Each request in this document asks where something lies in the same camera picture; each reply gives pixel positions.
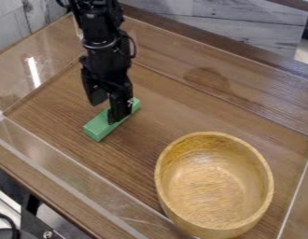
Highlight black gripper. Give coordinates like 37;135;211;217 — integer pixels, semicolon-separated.
78;29;138;125

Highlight green rectangular block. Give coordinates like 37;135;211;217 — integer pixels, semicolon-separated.
83;107;129;142

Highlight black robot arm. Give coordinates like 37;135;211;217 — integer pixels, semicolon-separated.
55;0;137;124

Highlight brown wooden bowl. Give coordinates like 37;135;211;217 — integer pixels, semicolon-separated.
154;132;274;239

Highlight clear acrylic tray walls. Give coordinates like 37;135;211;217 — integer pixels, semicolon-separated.
0;8;308;239

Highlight black table leg bracket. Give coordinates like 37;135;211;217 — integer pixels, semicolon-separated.
19;194;65;239

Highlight black cable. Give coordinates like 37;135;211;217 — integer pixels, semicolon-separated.
0;212;19;239

